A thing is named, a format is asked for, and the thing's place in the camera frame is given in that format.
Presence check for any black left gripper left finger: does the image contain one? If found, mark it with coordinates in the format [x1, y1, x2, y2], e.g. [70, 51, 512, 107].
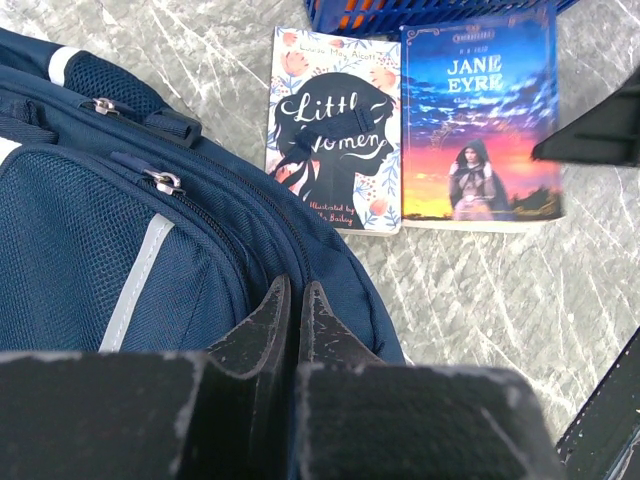
[1, 276, 291, 479]

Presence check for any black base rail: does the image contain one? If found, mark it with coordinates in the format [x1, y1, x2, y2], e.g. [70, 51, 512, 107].
[556, 333, 640, 480]

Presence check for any Jane Eyre blue book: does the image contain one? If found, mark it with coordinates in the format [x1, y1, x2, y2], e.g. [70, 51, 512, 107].
[401, 1, 563, 232]

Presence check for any Little Women floral book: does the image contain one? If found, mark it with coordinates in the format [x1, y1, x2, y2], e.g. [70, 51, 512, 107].
[265, 27, 402, 236]

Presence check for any navy blue student backpack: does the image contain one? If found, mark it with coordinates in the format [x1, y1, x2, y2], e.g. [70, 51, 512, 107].
[1, 30, 403, 364]

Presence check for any blue plastic basket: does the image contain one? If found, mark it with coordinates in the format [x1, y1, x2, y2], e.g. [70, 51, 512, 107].
[304, 0, 581, 36]

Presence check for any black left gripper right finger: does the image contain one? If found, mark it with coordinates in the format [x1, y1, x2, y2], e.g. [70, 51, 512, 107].
[296, 282, 564, 479]

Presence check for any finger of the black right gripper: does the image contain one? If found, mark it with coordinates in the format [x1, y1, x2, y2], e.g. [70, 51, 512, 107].
[532, 71, 639, 166]

